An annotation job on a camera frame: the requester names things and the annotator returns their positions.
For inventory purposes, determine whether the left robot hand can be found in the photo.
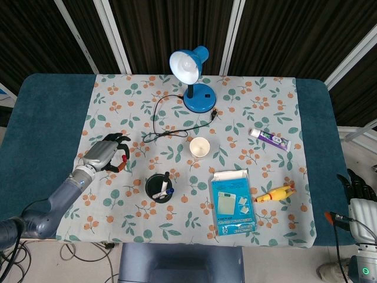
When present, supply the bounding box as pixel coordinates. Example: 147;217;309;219
82;132;132;173

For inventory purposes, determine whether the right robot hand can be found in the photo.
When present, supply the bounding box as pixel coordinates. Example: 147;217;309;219
325;168;377;244

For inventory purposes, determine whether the black mesh pen holder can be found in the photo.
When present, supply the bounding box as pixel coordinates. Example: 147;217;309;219
144;173;174;204

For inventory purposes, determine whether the blue cap marker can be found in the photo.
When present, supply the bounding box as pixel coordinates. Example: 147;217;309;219
153;187;174;198

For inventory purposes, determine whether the teal table cover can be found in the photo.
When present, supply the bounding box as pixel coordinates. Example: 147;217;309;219
0;73;357;248

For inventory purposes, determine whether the white crumpled cloth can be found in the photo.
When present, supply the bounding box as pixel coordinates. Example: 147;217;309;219
317;261;352;282

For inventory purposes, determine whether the yellow rubber chicken toy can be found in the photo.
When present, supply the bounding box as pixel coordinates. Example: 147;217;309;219
254;184;297;203

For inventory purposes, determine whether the white paper cup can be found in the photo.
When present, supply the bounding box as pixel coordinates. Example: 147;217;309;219
188;137;210;161

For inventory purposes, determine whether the floral printed tablecloth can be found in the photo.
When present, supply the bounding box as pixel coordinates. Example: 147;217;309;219
55;73;318;247

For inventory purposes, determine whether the blue desk lamp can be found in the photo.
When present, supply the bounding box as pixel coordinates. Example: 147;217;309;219
168;45;218;113

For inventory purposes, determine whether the purple toothpaste tube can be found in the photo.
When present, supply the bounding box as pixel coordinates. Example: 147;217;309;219
249;128;292;153

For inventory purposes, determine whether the blue scale cardboard box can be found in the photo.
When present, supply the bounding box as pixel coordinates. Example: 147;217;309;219
210;169;259;237

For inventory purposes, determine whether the grey blue robot torso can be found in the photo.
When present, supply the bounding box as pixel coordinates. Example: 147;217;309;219
117;243;245;283

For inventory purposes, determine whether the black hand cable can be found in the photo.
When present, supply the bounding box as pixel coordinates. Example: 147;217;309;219
331;213;376;283

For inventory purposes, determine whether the black lamp power cable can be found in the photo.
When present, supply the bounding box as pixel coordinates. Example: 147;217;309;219
142;93;219;144

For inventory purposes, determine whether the white metal floor frame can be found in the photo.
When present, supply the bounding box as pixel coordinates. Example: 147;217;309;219
336;123;377;144

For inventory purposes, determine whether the thin grey floor cable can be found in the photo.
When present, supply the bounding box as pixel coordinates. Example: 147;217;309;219
59;241;119;283

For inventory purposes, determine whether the white frame post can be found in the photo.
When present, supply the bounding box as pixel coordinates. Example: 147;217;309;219
323;35;377;91
219;0;247;76
93;0;133;75
54;0;100;74

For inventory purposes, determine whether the black floor cable bundle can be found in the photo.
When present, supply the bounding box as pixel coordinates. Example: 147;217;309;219
0;232;32;283

